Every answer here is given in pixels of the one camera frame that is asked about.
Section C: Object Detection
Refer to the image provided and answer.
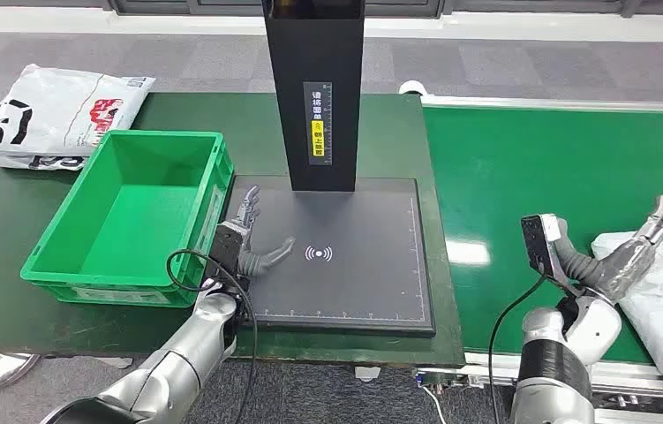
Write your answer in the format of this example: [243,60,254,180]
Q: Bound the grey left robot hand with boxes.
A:
[236,185,298,279]

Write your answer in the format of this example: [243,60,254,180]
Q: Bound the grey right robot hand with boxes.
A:
[591,195,663,302]

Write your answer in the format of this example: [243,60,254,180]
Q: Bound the black inbound scanner machine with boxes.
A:
[236,0,438,339]

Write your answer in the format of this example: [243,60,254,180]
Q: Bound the green conveyor belt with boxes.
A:
[421,105,663,365]

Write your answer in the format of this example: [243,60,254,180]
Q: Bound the conveyor connector block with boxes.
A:
[414,369,467,393]

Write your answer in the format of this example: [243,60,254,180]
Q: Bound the white conveyor roller end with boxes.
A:
[398,79,429,98]

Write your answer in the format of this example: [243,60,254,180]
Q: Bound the white parcel bag red logo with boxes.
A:
[0,63,157,159]

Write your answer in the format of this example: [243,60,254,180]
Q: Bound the green plastic crate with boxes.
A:
[19,129,236,309]

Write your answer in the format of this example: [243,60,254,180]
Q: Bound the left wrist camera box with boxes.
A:
[211,221,251,279]

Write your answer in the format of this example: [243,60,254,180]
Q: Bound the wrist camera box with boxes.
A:
[521,213,572,294]
[211,221,251,279]

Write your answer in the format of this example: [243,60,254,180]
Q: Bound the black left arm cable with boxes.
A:
[166,249,259,424]

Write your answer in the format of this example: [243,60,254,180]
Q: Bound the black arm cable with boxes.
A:
[487,275,548,424]
[166,249,259,424]

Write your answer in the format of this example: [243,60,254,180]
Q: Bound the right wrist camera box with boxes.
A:
[521,213,572,294]

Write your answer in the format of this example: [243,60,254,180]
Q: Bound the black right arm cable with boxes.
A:
[487,275,548,424]

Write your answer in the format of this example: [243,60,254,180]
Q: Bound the silver conveyor frame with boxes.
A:
[412,93,663,420]

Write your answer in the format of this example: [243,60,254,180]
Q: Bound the thin white cable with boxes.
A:
[421,386,448,424]

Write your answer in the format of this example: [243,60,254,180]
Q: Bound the dark window frame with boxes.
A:
[0,0,663,19]

